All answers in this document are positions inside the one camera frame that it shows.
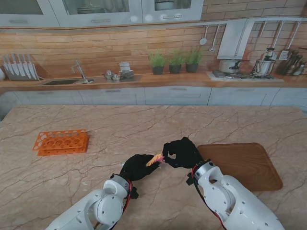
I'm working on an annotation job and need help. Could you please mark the red black arm cables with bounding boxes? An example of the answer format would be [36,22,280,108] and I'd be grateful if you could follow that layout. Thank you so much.
[191,166,228,228]
[95,179,134,228]

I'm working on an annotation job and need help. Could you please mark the brown wooden tray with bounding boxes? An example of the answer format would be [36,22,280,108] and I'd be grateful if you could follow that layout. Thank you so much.
[196,142,283,192]

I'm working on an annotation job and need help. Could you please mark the red black right arm cables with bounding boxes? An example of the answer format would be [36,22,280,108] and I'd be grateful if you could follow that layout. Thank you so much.
[191,166,228,228]

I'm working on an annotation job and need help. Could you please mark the red black left arm cables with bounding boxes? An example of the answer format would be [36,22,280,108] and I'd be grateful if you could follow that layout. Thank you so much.
[95,179,134,228]

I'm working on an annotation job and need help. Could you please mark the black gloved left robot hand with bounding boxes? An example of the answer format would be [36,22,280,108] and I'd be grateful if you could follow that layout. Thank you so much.
[119,154,162,184]

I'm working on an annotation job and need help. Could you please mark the yellow microfibre cloth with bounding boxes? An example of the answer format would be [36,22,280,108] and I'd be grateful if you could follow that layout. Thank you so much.
[145,154,164,167]

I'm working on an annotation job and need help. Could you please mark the orange test tube rack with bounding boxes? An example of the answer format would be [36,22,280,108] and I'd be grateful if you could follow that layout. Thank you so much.
[31,129,89,157]

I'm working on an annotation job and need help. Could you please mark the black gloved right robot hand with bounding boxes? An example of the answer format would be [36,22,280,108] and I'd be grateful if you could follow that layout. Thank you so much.
[161,137,206,170]

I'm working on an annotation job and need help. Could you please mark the printed kitchen backdrop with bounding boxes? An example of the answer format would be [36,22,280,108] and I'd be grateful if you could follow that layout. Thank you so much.
[0,0,307,107]

